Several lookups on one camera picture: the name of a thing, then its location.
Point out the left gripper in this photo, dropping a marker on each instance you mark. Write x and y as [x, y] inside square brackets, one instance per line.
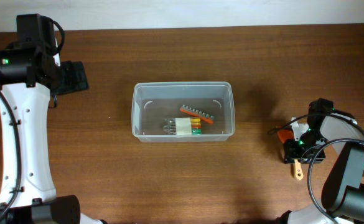
[76, 77]

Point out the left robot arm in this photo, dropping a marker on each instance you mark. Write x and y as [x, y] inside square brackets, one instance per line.
[31, 78]

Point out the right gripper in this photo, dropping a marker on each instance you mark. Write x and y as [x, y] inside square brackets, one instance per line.
[290, 153]

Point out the clear plastic container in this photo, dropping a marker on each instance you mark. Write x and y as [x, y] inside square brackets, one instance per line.
[153, 103]

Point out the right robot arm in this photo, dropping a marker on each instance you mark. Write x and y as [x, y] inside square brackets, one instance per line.
[342, 199]

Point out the orange screwdriver bit holder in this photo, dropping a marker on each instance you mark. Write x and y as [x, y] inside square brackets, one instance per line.
[198, 114]

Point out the orange scraper with wooden handle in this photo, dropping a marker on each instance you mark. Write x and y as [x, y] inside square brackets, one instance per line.
[292, 152]

